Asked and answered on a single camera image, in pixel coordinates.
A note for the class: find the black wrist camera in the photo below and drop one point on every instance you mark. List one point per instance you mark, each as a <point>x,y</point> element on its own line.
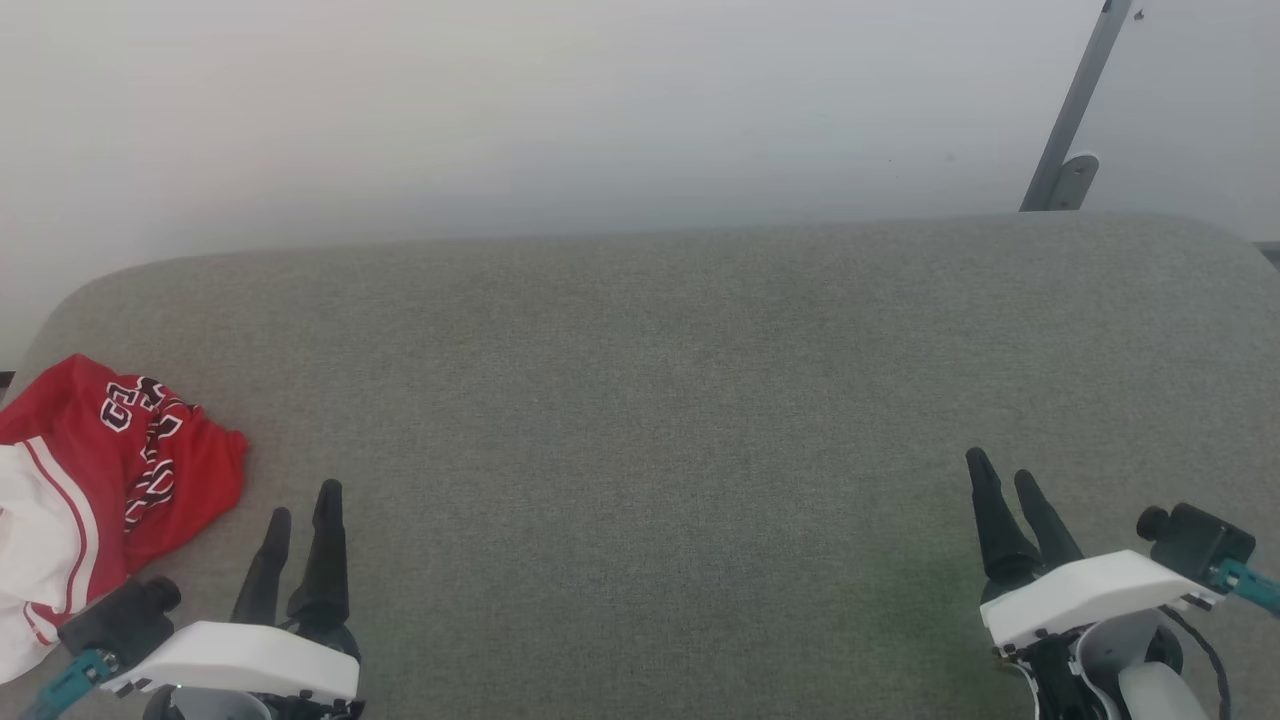
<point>1200,545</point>
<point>120,620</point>

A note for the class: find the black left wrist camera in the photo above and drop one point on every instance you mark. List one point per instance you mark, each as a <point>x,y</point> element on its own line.
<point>120,620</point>

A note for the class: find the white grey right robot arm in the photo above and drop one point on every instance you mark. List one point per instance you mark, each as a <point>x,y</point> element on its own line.
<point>1140,670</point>

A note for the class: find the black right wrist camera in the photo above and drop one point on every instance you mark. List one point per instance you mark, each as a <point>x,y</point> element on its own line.
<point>1200,545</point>

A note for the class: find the grey fabric sofa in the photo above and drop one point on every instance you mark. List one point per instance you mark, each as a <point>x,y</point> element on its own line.
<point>640,400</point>

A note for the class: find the grey metal pole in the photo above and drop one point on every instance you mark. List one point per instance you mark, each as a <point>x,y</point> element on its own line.
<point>1080,95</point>

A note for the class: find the red and white jersey shirt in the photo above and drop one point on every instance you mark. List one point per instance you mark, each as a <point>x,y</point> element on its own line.
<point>70,430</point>

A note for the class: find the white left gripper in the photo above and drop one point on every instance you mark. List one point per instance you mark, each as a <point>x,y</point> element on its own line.
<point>240,660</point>

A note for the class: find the grey oval metal bracket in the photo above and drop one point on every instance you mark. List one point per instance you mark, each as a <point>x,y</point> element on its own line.
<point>1075,182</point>

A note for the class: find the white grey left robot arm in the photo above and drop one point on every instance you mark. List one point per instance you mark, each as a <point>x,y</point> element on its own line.
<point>205,706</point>

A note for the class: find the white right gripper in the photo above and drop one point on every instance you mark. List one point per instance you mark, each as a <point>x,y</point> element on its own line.
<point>1090,590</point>

